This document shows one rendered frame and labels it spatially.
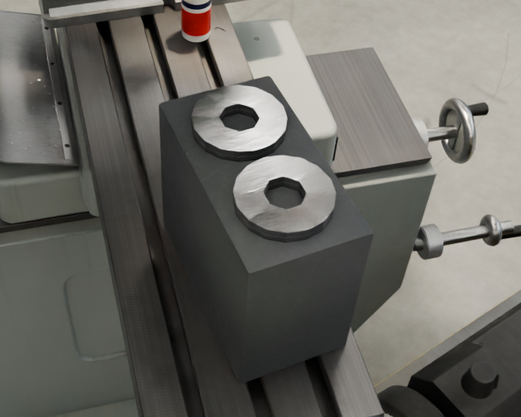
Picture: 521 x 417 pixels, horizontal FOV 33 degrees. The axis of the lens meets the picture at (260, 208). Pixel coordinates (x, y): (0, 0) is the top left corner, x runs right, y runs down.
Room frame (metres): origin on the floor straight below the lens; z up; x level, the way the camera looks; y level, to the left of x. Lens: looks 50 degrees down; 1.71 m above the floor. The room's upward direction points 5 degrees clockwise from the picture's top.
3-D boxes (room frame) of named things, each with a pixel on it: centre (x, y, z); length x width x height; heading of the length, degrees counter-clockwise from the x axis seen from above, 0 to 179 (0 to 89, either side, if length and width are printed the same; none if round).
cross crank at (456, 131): (1.12, -0.30, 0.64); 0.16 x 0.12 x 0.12; 109
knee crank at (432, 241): (0.99, -0.37, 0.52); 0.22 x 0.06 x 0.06; 109
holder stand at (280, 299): (0.55, 0.00, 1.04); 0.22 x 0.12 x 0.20; 28
